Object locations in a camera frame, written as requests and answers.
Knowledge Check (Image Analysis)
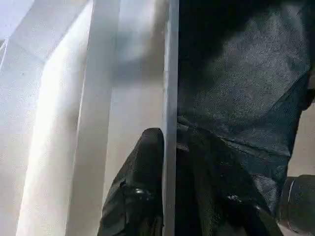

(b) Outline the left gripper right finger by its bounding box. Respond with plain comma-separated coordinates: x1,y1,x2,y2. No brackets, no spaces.
175,144,284,236

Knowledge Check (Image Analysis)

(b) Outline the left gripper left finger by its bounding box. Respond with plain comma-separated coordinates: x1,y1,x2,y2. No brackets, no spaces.
97,127,165,236

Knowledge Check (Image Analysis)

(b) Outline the white plastic table top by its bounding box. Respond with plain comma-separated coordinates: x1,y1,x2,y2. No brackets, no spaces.
0,0,180,236

